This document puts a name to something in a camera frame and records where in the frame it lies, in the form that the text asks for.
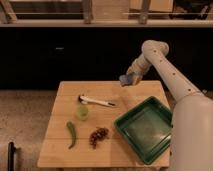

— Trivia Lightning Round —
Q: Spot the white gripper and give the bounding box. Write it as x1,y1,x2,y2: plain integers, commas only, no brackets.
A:
126,55,151,83

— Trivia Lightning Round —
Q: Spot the blue grey sponge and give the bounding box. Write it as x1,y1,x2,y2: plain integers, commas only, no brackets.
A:
119,75,133,87

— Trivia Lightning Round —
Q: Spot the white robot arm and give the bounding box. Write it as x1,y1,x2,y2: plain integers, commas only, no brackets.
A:
127,40,213,171

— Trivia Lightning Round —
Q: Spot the green square tray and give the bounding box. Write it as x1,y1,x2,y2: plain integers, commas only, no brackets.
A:
114,96,173,165

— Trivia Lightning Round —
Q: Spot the red grape bunch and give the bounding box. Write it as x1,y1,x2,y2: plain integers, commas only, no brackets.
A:
89,127,109,148

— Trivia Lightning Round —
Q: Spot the green chili pepper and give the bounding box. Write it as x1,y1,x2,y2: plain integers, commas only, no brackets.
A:
66,121,76,149

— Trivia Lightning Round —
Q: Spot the white handled peeler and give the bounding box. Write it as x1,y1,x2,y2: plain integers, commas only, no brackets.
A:
78,95,114,107

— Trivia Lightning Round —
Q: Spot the wooden shelf frame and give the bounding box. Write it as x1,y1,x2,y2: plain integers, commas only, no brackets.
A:
0,0,213,28

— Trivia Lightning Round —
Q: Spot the black handle at floor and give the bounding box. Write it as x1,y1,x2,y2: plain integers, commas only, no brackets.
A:
7,142,16,171

